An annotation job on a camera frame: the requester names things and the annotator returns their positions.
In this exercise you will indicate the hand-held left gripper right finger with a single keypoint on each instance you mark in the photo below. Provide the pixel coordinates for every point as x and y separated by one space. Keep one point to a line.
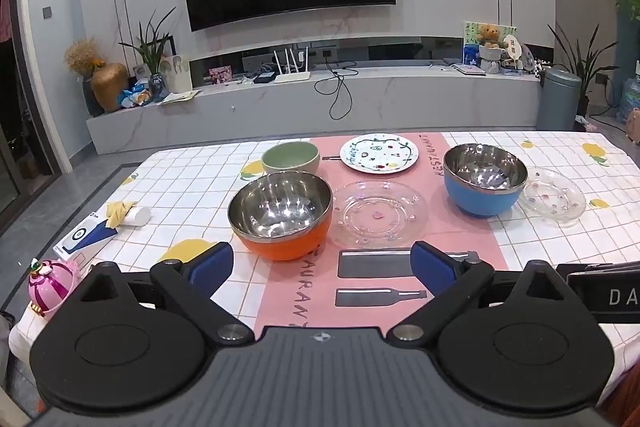
431 266

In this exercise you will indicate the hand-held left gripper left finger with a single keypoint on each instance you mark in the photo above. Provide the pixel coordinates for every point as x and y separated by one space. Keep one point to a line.
212 264

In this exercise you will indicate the clear glass plate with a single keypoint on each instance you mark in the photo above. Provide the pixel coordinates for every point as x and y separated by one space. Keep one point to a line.
380 214

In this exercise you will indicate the blue steel bowl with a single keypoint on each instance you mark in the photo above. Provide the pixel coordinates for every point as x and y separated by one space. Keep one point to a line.
480 202

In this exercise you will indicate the orange steel bowl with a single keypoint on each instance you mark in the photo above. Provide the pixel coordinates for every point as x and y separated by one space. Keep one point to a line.
280 212

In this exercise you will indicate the deep flowered glass plate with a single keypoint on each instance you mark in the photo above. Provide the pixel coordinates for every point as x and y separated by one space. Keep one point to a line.
552 197

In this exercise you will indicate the painted white plate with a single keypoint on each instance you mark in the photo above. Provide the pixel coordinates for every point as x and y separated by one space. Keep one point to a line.
380 152

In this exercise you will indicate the green ceramic bowl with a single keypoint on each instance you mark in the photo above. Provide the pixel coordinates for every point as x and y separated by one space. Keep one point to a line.
290 157

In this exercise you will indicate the pink printed placemat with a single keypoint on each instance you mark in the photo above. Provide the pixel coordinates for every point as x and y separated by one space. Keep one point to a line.
450 232

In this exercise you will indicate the lemon checked tablecloth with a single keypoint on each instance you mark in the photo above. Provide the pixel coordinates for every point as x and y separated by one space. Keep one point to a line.
200 187

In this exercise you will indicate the white tube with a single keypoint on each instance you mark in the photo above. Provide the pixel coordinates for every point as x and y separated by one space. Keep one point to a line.
139 216

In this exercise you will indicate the brown plush blanket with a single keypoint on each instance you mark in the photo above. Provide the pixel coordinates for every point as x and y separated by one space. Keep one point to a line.
625 397

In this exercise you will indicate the yellow cloth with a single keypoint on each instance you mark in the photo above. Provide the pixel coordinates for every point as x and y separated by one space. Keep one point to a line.
119 212

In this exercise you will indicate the white and blue box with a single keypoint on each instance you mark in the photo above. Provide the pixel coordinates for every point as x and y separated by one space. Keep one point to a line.
85 234

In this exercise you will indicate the pink round toy container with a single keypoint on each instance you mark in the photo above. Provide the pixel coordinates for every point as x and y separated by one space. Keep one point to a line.
50 289

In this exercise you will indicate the pale paper envelopes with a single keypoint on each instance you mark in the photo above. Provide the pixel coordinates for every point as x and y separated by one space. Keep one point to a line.
180 97

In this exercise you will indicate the blue snack packets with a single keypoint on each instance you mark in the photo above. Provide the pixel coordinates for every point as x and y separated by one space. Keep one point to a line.
135 96

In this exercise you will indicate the blue glass vase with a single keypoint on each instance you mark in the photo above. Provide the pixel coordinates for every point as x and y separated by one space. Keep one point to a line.
158 87

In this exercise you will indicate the pink photo card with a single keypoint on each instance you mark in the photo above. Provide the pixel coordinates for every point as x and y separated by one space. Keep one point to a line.
220 74

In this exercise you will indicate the small black box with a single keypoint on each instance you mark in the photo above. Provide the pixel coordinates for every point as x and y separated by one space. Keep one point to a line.
264 78

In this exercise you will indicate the card with drawn figures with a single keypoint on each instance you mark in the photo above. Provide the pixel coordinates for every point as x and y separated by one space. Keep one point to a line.
177 74

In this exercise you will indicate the blue water bottle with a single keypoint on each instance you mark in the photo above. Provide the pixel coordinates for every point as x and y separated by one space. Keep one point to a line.
631 99

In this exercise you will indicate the pale notebook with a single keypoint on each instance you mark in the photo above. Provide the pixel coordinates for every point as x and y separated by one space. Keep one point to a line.
470 69

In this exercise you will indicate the grey trash can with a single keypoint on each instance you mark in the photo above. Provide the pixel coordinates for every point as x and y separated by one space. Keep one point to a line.
559 102

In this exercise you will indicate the white router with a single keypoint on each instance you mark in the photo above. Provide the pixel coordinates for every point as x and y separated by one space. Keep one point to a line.
292 77

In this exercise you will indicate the dark vase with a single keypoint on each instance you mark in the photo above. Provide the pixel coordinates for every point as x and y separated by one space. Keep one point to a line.
90 99

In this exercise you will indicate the gold vase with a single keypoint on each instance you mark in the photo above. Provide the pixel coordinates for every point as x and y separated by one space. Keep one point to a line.
107 87

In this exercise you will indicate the long-leaf green plant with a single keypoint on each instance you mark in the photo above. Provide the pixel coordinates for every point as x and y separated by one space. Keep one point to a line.
150 49

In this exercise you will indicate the tall potted plant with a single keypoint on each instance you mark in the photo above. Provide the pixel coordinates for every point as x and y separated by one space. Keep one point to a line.
582 67

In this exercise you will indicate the white round fan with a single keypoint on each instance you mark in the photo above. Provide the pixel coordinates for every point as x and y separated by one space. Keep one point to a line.
511 46

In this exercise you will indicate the brown teddy bear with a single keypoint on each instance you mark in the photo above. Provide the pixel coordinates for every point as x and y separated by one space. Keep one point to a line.
488 34

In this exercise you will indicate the dried flower bunch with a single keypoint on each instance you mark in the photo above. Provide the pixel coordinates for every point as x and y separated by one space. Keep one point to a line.
80 57

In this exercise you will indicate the dark sliding glass door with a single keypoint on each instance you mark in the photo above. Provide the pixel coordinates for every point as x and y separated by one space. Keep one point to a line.
15 107

